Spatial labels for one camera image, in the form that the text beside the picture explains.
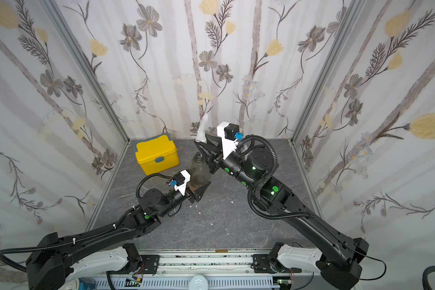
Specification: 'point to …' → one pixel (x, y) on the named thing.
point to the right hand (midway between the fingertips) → (206, 143)
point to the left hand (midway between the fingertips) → (202, 174)
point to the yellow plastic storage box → (156, 153)
